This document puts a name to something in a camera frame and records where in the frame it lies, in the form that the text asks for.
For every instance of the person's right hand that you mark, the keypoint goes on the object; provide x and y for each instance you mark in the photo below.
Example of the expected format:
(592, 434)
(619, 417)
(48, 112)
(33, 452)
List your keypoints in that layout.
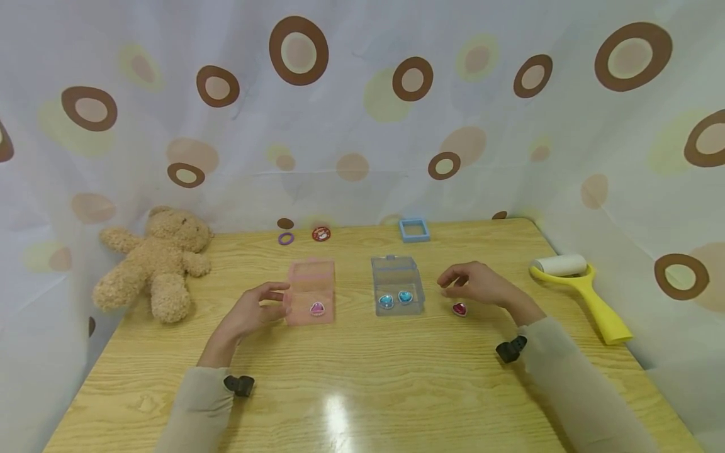
(487, 286)

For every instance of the person's left hand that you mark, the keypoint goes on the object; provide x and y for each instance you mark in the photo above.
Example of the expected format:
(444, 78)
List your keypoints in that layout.
(246, 314)

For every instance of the pink transparent box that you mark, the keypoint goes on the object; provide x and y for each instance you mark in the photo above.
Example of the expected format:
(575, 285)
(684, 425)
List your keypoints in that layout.
(310, 283)

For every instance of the person's left forearm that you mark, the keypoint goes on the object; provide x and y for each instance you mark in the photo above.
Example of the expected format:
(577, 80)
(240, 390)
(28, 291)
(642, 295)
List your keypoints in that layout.
(207, 396)

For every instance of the person's right forearm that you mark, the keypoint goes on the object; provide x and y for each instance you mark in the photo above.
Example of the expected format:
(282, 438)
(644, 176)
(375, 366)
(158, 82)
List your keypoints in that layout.
(572, 384)

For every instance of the pink heart gem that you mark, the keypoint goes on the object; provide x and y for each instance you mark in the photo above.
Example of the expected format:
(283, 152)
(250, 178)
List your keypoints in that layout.
(459, 309)
(317, 309)

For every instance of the black wrist band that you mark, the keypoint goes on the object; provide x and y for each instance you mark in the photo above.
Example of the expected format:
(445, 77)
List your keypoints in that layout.
(511, 350)
(240, 385)

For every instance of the blue heart gem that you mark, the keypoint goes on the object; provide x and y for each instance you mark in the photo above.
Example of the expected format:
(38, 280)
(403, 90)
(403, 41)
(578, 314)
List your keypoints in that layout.
(405, 297)
(386, 302)

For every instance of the clear blue transparent box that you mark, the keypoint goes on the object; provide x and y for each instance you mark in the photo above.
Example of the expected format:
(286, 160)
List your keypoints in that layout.
(396, 277)

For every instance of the beige teddy bear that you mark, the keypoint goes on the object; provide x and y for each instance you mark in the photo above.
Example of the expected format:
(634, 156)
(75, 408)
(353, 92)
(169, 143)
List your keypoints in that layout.
(161, 264)

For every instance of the yellow lint roller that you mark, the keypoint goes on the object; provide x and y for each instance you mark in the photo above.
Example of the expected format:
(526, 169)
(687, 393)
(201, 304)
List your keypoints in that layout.
(595, 299)

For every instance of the red round badge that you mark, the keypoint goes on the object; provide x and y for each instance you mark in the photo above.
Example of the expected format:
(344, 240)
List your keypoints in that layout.
(321, 234)

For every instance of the blue square frame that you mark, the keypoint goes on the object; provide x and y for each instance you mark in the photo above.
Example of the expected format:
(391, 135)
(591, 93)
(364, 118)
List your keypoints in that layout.
(403, 233)

